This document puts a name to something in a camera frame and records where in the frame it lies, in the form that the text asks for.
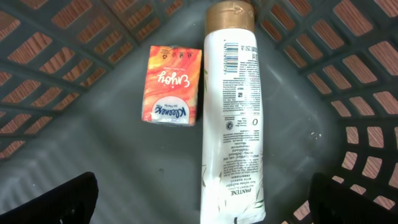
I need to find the dark grey plastic basket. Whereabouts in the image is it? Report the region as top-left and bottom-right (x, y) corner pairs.
(1, 1), (397, 223)

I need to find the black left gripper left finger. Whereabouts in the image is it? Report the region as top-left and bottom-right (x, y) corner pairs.
(1, 172), (99, 224)

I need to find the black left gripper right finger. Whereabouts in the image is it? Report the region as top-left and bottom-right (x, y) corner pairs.
(308, 173), (397, 224)

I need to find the orange tissue pack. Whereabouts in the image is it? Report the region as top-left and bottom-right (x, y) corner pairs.
(141, 45), (202, 126)

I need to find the white gold-capped shampoo bottle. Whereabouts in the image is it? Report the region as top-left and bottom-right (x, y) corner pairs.
(200, 1), (266, 223)

